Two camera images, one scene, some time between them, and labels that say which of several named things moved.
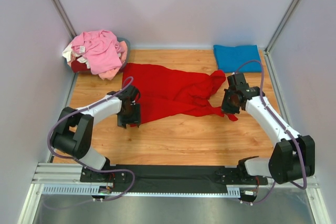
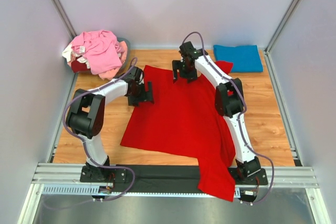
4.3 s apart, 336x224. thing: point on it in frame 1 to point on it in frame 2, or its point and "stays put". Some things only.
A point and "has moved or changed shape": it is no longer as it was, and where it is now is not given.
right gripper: (224, 108) to (177, 64)
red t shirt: (162, 91) has moved or changed shape
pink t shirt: (101, 50) stays put
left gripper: (135, 119) to (134, 102)
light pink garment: (109, 75) stays put
